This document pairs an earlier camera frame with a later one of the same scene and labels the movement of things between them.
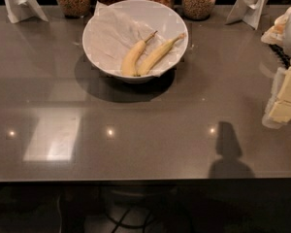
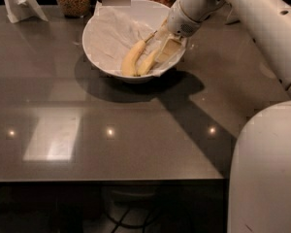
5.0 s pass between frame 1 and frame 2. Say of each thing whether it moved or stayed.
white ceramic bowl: stayed
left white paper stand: stayed
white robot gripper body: moved
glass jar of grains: stayed
